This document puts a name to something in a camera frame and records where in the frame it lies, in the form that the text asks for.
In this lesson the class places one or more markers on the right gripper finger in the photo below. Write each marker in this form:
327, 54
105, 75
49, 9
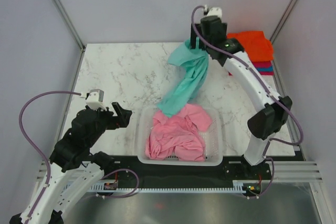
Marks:
193, 38
200, 44

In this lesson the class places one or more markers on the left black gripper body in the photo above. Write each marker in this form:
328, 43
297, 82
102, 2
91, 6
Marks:
106, 121

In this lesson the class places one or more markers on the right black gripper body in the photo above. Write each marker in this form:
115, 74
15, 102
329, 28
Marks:
224, 26

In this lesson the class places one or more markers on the teal t shirt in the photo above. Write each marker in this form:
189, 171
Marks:
195, 64

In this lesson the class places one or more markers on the white plastic basket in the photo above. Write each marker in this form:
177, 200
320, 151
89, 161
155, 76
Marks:
213, 139

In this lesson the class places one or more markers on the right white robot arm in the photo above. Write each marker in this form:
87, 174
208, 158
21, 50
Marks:
272, 109

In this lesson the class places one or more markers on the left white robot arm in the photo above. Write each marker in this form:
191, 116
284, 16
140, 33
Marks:
71, 168

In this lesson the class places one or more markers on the orange folded t shirt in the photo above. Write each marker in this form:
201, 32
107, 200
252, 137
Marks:
257, 46

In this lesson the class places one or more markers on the pink t shirt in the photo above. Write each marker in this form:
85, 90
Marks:
179, 135

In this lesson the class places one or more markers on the blue folded t shirt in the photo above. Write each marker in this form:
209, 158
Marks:
264, 70

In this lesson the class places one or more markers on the bottom magenta folded t shirt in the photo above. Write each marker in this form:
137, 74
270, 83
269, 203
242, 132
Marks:
267, 73

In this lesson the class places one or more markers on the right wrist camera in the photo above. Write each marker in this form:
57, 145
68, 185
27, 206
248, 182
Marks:
212, 11

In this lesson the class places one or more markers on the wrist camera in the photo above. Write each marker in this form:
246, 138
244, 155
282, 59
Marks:
212, 11
94, 99

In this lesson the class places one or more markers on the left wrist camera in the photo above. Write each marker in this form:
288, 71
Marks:
94, 99

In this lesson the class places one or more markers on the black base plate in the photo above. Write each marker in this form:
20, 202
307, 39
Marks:
180, 176

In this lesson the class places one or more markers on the right aluminium frame post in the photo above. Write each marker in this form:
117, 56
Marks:
285, 16

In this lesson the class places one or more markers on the aluminium frame post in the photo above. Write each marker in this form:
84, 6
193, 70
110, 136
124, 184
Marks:
68, 22
285, 16

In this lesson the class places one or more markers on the white slotted cable duct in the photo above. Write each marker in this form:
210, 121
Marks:
236, 188

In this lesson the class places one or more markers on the left aluminium frame post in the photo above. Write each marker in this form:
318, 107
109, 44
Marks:
68, 22

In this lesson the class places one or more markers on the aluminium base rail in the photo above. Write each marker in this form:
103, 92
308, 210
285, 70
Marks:
301, 171

